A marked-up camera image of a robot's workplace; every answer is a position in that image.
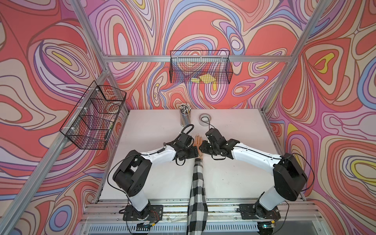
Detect plaid sleeved forearm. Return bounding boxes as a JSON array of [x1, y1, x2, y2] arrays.
[[186, 158, 208, 235]]

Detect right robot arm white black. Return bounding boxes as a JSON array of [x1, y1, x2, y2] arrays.
[[199, 128, 308, 212]]

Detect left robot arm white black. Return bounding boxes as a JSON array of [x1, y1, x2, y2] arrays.
[[112, 144, 199, 214]]

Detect person's hand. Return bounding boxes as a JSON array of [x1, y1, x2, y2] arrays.
[[194, 134, 203, 159]]

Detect metal pencil cup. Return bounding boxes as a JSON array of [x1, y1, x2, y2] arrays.
[[179, 103, 192, 127]]

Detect yellow sticky notes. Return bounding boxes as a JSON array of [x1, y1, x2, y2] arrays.
[[190, 73, 216, 84]]

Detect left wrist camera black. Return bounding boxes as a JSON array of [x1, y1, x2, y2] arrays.
[[178, 133, 193, 147]]

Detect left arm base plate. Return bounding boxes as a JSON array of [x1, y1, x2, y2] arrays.
[[123, 205, 164, 222]]

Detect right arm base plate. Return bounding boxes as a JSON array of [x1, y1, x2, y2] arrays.
[[237, 203, 281, 221]]

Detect back black wire basket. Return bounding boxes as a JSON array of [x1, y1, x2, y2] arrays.
[[169, 49, 234, 84]]

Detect black wire basket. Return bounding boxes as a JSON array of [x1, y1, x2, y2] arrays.
[[60, 81, 127, 150], [169, 49, 234, 84]]

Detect left black wire basket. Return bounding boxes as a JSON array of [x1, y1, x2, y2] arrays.
[[60, 81, 127, 150]]

